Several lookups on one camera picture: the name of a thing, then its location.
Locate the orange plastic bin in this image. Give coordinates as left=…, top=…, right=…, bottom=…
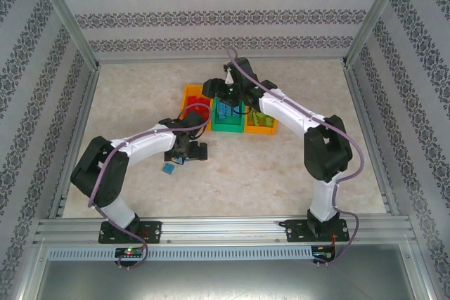
left=243, top=103, right=279, bottom=136
left=180, top=84, right=214, bottom=132

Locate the small green circuit board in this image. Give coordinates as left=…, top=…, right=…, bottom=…
left=115, top=246, right=146, bottom=258
left=312, top=245, right=337, bottom=262

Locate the grey metal panel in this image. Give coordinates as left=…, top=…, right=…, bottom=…
left=34, top=259, right=423, bottom=300

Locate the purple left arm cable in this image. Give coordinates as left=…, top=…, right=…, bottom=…
left=86, top=102, right=212, bottom=270

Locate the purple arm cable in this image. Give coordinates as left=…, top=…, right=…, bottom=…
left=226, top=48, right=365, bottom=266
left=86, top=102, right=212, bottom=270

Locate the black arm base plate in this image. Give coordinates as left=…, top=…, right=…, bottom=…
left=98, top=221, right=163, bottom=244
left=284, top=219, right=352, bottom=244

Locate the aluminium mounting rail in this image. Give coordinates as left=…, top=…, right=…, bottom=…
left=33, top=217, right=414, bottom=247

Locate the aluminium side rail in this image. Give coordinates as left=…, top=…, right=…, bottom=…
left=47, top=67, right=101, bottom=219
left=343, top=64, right=401, bottom=216

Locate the grey slotted cable duct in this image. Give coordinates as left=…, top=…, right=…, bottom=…
left=47, top=246, right=314, bottom=261

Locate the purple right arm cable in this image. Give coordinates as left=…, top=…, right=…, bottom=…
left=226, top=48, right=365, bottom=266

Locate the aluminium frame post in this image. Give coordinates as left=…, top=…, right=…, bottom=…
left=27, top=0, right=102, bottom=71
left=342, top=0, right=411, bottom=68

